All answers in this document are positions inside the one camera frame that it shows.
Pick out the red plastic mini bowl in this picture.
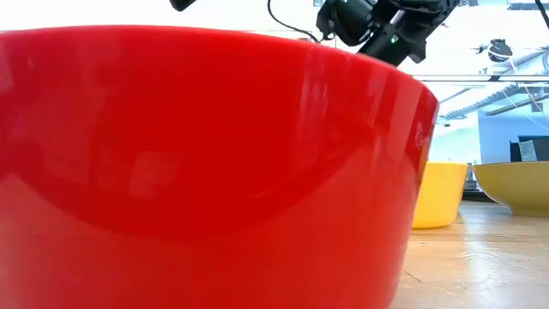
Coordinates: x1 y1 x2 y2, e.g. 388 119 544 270
0 24 441 309

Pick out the black ceiling fixture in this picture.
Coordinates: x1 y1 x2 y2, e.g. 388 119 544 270
475 38 515 64

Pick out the dark background monitor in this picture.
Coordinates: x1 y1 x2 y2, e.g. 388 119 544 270
509 135 549 163

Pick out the yellow plastic mini bowl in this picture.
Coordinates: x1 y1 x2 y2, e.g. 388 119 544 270
411 161 469 230

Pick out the black aluminium table frame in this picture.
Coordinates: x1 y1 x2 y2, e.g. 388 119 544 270
461 188 498 203

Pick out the gray slanted ceiling beam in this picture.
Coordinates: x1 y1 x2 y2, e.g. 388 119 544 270
484 93 549 117

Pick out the mustard bowl with terrazzo inside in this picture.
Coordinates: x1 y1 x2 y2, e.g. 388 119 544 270
471 161 549 219

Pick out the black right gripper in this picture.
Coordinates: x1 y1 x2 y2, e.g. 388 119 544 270
358 12 430 68

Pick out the white paper sheet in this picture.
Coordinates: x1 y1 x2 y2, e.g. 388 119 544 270
518 140 538 162

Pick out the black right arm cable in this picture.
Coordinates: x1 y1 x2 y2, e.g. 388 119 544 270
266 0 323 44

